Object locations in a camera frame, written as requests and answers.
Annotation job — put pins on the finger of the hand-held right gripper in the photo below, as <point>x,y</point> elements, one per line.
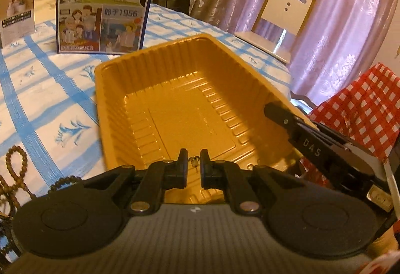
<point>281,117</point>

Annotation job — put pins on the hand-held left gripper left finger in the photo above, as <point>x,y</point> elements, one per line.
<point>183,159</point>

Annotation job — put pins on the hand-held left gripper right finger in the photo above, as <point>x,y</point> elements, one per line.
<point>204,164</point>

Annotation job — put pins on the small metal earring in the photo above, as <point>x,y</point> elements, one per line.
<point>194,164</point>

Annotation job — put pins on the yellow plastic tray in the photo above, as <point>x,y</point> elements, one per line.
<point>175,105</point>

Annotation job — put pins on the red checked cloth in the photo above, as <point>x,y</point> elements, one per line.
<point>362,105</point>

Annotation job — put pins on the white wooden chair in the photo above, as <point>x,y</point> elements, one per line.
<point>287,11</point>

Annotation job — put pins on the pink patterned curtain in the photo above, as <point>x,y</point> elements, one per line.
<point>343,11</point>

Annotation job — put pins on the dark wristwatch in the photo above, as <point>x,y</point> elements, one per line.
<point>6,246</point>

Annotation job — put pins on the small white printed box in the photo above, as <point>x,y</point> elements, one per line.
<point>17,11</point>

